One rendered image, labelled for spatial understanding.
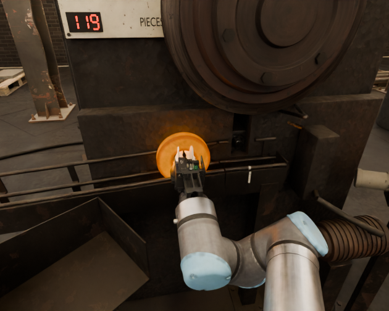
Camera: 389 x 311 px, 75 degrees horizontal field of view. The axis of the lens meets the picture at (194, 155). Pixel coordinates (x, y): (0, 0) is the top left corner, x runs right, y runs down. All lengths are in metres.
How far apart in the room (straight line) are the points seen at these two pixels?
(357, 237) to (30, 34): 3.23
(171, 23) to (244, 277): 0.55
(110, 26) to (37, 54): 2.66
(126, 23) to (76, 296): 0.64
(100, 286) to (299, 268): 0.41
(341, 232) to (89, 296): 0.72
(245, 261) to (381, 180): 0.52
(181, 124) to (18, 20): 2.79
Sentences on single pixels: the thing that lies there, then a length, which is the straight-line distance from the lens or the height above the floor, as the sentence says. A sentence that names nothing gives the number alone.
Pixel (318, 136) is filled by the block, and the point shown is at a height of 0.80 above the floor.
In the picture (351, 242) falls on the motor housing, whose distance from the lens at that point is 0.95.
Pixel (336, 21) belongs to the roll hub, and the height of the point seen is 1.10.
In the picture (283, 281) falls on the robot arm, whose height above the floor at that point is 0.77.
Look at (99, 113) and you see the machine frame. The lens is 0.76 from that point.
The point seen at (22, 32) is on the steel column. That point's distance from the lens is 3.39.
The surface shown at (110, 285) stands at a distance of 0.64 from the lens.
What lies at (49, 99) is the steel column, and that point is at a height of 0.23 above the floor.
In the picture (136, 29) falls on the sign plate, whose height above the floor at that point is 1.08.
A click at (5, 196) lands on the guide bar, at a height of 0.65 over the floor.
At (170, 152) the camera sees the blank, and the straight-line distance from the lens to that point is 0.72.
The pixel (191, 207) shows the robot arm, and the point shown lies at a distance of 0.55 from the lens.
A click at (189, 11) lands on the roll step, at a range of 0.60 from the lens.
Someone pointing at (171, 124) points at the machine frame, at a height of 0.83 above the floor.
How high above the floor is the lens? 1.12
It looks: 29 degrees down
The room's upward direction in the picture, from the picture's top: straight up
